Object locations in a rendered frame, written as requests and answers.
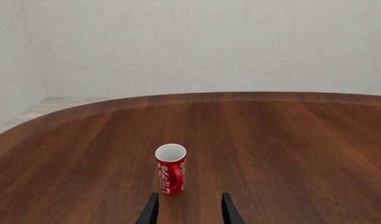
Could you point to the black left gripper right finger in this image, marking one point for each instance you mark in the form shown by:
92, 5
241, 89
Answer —
230, 212

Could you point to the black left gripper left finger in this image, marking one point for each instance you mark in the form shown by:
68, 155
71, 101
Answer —
150, 211

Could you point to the red mug with white pattern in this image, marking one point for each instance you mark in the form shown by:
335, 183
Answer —
170, 172

